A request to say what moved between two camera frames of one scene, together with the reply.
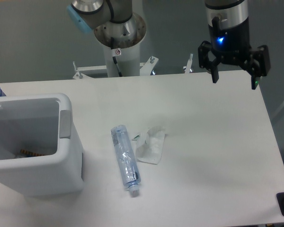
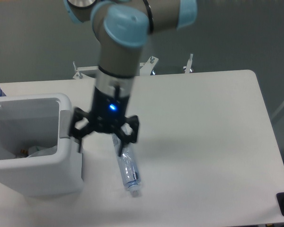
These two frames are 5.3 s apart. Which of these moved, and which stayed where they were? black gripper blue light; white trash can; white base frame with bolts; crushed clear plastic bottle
Moved: black gripper blue light
Stayed: white trash can; white base frame with bolts; crushed clear plastic bottle
